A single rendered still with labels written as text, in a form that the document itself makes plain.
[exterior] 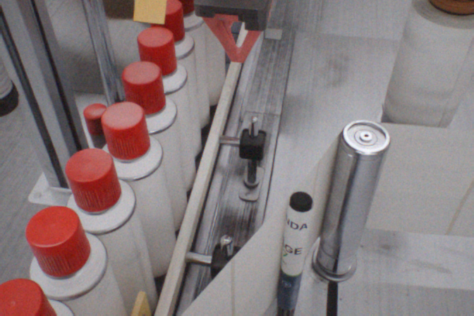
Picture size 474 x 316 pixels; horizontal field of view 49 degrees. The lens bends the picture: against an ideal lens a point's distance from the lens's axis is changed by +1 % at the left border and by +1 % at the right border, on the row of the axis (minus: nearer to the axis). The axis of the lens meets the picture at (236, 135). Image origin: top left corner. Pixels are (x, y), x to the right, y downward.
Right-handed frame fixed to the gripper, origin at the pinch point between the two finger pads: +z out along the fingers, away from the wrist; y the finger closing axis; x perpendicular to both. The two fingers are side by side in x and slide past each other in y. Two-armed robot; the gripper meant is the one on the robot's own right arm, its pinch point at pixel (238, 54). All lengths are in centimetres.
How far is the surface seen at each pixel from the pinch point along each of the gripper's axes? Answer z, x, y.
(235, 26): 13.8, 4.5, 25.2
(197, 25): -2.5, 4.6, 1.2
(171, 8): -7.1, 5.9, -2.9
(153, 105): -4.8, 4.9, -14.2
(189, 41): -3.1, 4.6, -2.6
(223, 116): 10.0, 2.0, 0.3
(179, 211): 9.9, 3.9, -14.5
